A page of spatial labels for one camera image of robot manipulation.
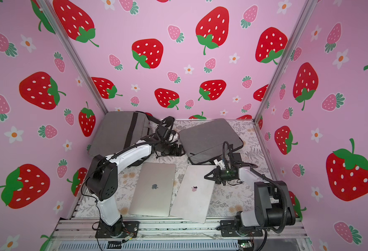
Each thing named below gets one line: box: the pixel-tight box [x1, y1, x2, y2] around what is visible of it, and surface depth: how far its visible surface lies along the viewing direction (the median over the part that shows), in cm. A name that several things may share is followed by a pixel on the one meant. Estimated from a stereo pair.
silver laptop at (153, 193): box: [129, 162, 177, 218], surface depth 88 cm
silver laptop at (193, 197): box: [169, 165, 217, 224], surface depth 81 cm
